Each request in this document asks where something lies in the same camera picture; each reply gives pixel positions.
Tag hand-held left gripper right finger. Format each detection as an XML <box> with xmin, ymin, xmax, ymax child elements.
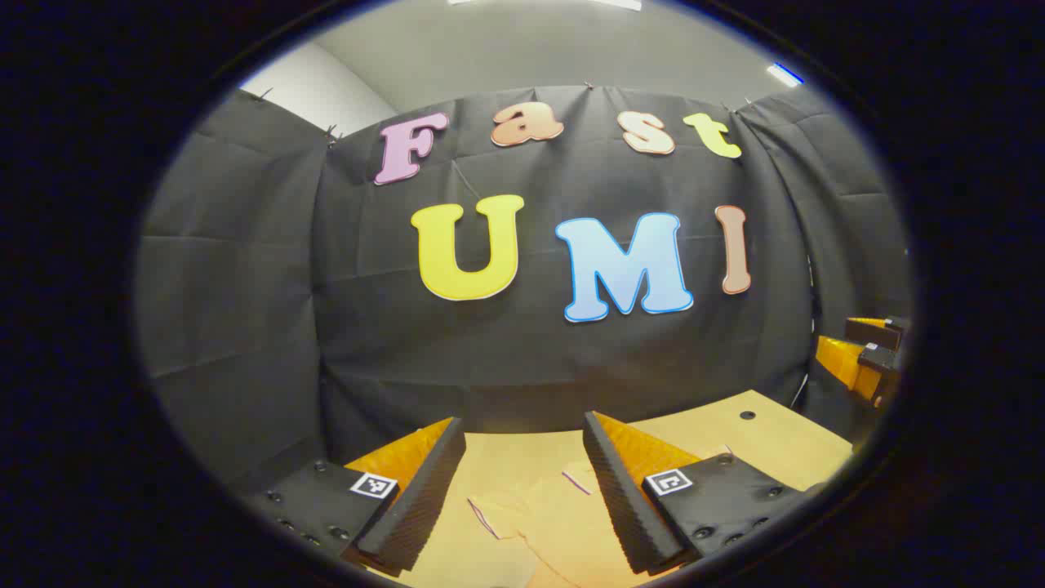
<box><xmin>582</xmin><ymin>411</ymin><xmax>825</xmax><ymax>577</ymax></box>

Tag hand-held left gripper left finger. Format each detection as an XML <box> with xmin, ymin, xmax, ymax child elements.
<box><xmin>245</xmin><ymin>416</ymin><xmax>468</xmax><ymax>577</ymax></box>

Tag orange T-shirt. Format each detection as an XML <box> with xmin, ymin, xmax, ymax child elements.
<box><xmin>465</xmin><ymin>461</ymin><xmax>646</xmax><ymax>588</ymax></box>

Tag black backdrop cloth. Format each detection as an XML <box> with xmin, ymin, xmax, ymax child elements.
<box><xmin>135</xmin><ymin>86</ymin><xmax>911</xmax><ymax>491</ymax></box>

